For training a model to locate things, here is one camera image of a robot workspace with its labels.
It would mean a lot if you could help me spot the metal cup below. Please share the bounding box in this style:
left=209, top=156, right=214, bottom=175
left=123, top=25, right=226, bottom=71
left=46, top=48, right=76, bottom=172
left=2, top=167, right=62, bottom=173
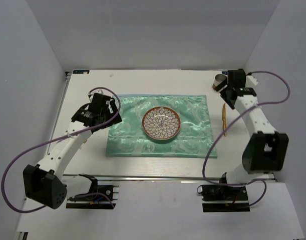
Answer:
left=212, top=73, right=227, bottom=92

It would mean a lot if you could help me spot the gold knife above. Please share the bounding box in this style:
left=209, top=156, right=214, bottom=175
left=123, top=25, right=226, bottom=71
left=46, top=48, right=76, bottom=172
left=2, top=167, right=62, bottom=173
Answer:
left=222, top=103, right=227, bottom=136

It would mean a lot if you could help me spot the green satin cloth napkin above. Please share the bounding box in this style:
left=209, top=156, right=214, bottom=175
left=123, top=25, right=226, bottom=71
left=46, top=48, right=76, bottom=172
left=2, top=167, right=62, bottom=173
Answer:
left=106, top=94, right=213, bottom=158

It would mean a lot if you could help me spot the patterned orange rim plate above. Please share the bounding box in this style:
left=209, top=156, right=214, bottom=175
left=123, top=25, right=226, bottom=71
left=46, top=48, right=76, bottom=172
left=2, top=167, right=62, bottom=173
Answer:
left=142, top=106, right=181, bottom=141

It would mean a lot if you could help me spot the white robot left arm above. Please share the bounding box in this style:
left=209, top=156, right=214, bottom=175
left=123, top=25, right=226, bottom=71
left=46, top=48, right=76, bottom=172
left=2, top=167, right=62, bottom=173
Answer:
left=23, top=91, right=122, bottom=209

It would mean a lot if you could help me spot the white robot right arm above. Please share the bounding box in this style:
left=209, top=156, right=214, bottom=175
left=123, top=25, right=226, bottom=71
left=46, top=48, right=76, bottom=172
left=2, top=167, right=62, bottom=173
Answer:
left=216, top=69, right=289, bottom=200

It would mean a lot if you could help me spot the blue label sticker left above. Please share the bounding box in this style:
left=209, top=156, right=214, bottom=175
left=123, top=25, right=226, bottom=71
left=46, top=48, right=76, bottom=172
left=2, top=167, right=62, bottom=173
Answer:
left=72, top=69, right=90, bottom=75

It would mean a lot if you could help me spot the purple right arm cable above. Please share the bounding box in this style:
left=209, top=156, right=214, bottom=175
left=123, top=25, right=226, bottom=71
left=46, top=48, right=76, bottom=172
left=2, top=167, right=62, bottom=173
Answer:
left=196, top=70, right=291, bottom=206

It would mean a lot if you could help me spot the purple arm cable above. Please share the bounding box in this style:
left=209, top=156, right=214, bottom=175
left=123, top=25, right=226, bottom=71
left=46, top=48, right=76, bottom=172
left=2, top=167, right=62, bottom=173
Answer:
left=2, top=86, right=122, bottom=214
left=196, top=70, right=291, bottom=206

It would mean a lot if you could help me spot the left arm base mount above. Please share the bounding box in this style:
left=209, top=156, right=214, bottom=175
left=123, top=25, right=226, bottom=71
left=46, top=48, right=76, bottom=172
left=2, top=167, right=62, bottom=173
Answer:
left=62, top=174, right=119, bottom=210

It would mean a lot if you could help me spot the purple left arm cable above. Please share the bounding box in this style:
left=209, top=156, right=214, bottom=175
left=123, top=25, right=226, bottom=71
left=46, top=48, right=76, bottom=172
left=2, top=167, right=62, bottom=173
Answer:
left=2, top=86, right=122, bottom=214

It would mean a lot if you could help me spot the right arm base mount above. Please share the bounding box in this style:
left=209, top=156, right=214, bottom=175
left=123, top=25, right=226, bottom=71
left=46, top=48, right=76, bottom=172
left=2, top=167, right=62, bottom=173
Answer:
left=197, top=184, right=250, bottom=213

